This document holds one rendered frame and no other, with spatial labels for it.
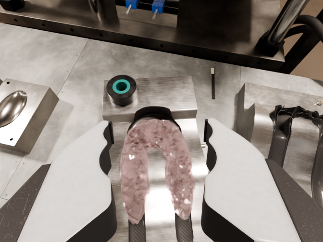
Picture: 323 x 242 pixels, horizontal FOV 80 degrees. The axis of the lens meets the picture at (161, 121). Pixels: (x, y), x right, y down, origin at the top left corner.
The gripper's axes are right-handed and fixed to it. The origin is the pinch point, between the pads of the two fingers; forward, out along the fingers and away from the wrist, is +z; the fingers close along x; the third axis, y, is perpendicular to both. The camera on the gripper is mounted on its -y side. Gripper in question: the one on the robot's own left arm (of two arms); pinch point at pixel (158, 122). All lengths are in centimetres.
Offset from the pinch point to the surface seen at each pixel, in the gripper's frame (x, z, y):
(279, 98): 38, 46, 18
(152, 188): -2.3, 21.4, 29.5
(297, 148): 33.9, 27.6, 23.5
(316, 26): 54, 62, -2
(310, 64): 143, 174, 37
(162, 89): 0.9, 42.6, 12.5
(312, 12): 173, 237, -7
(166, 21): 3, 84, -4
